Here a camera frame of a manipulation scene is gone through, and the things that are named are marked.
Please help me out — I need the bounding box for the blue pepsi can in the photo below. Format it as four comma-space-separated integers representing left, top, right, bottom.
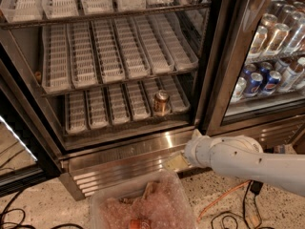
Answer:
244, 73, 263, 97
241, 64, 256, 79
260, 71, 281, 95

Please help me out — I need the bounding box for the open fridge door left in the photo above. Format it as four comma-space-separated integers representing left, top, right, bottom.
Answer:
0, 78, 60, 197

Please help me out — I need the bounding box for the blue pepsi can front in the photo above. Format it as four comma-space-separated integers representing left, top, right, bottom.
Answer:
244, 73, 263, 97

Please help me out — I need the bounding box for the black cable left floor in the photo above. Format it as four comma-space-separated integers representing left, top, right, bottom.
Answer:
0, 188, 84, 229

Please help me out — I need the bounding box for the silver can upper shelf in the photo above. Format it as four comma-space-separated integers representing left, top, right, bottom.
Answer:
249, 26, 268, 54

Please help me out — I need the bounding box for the black power adapter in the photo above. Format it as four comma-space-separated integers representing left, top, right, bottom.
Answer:
250, 181, 263, 196

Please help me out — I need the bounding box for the blue pepsi can right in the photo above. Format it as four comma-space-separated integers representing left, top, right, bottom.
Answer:
260, 71, 281, 95

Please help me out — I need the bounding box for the blue pepsi can back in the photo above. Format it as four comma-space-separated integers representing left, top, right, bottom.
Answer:
241, 64, 256, 79

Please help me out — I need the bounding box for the black cable floor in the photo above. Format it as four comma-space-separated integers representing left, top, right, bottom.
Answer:
210, 188, 275, 229
0, 188, 84, 229

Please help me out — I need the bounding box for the bubble wrap in bin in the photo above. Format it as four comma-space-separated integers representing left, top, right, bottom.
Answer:
100, 181, 194, 229

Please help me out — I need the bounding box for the red can in bin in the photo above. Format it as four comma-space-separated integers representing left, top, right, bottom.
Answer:
128, 219, 152, 229

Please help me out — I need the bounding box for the white can front left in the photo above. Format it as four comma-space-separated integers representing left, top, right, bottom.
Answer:
231, 77, 247, 102

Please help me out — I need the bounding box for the clear plastic bin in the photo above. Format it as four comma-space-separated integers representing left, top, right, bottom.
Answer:
90, 170, 197, 229

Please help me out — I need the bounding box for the orange extension cable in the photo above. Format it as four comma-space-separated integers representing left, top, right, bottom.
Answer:
195, 179, 252, 224

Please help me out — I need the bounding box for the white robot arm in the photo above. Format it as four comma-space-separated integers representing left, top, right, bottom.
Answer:
162, 130, 305, 197

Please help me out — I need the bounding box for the black cable right floor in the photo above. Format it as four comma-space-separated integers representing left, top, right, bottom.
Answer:
210, 188, 275, 229

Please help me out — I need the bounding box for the glass fridge door right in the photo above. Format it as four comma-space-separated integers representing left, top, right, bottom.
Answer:
198, 0, 305, 141

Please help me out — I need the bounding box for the orange soda can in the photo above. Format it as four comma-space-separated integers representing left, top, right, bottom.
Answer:
153, 90, 170, 115

